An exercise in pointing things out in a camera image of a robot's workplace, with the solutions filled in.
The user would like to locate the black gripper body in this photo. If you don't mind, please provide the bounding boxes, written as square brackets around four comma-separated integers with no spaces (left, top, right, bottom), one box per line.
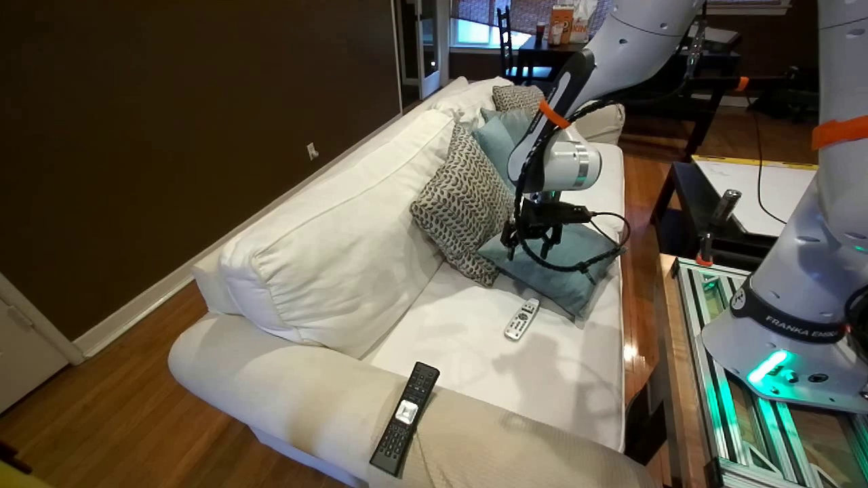
[511,197,594,240]

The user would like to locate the silver white remote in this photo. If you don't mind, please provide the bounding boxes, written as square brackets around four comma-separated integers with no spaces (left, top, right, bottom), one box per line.
[500,294,545,345]

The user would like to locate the black remote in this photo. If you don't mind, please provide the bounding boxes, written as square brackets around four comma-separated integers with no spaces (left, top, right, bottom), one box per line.
[365,361,441,479]

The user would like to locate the blue square pillow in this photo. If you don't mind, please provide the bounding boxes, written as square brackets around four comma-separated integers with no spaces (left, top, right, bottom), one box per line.
[477,219,623,319]

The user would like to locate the grey leaf pattern pillow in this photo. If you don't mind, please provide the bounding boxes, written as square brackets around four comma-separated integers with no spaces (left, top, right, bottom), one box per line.
[406,118,514,288]

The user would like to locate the small blue pillow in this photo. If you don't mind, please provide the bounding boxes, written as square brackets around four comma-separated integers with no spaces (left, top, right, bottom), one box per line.
[468,109,536,183]

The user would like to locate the beige pillow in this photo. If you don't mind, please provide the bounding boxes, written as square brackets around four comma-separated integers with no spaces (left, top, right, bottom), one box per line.
[571,102,629,145]

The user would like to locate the grey patterned pillow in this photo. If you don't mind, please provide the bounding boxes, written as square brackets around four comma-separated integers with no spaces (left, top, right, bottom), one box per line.
[490,82,549,125]

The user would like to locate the white sofa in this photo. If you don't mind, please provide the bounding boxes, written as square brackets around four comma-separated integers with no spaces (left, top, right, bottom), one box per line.
[164,75,658,488]

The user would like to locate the black low stand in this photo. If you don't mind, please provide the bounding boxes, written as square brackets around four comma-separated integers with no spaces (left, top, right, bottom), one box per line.
[647,156,791,274]

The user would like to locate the black chair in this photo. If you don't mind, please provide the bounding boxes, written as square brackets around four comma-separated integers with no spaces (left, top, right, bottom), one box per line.
[492,4,548,87]

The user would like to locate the white sofa back cushion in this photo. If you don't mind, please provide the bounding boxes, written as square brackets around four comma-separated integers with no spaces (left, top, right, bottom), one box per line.
[213,105,461,361]

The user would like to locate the beige armrest cover cloth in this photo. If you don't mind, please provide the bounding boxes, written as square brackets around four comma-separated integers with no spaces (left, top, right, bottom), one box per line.
[362,373,658,488]

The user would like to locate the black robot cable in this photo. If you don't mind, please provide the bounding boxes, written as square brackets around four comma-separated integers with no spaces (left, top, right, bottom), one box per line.
[498,201,633,275]

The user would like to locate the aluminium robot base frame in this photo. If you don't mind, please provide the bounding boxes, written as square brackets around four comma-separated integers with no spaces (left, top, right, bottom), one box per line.
[671,255,868,488]

